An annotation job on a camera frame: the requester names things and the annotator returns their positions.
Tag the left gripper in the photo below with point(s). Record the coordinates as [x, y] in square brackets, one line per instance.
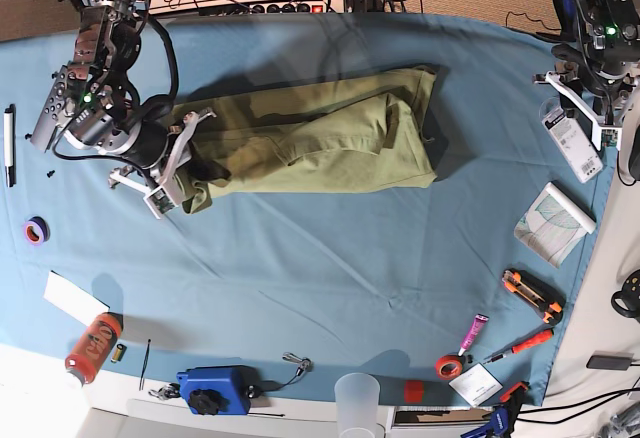
[604, 100]

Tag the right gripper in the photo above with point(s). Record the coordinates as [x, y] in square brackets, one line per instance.
[156, 154]

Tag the olive green t-shirt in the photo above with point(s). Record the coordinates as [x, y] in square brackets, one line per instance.
[356, 135]

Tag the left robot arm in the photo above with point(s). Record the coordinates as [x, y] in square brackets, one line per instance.
[597, 64]

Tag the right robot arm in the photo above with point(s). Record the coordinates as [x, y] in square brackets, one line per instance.
[94, 107]

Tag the white patterned notebook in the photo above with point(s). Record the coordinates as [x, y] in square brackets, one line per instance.
[553, 225]

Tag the grey remote control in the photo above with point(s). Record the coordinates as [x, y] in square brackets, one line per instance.
[58, 108]

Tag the purple tape roll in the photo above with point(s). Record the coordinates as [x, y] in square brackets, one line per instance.
[36, 231]

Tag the white paper card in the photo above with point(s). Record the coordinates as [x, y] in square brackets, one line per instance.
[72, 300]

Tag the white marker pen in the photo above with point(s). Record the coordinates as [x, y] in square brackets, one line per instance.
[9, 145]

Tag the small green battery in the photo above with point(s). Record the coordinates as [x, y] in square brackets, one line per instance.
[118, 353]

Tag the black tweezers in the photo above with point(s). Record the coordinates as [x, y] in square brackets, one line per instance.
[144, 365]

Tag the metal key clip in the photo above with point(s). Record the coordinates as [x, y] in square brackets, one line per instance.
[303, 365]

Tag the orange spray can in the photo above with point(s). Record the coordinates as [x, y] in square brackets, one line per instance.
[93, 348]

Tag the blue plastic box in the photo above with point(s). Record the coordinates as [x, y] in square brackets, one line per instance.
[220, 390]

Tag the orange utility knife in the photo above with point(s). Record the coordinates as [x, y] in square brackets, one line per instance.
[544, 301]

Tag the blue table cloth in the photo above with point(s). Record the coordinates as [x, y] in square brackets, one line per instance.
[384, 282]

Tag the pink glue tube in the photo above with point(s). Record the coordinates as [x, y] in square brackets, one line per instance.
[478, 323]

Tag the orange screwdriver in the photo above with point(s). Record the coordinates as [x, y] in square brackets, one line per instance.
[528, 343]

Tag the translucent plastic cup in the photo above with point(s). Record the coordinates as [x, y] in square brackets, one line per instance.
[357, 398]

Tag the red plastic block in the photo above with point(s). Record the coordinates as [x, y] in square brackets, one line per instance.
[414, 391]

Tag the orange tape roll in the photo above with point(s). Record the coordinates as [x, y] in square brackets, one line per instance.
[449, 367]

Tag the white square packet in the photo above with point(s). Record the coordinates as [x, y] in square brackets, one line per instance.
[476, 385]

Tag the blue bar clamp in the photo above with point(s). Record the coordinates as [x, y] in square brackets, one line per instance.
[501, 421]

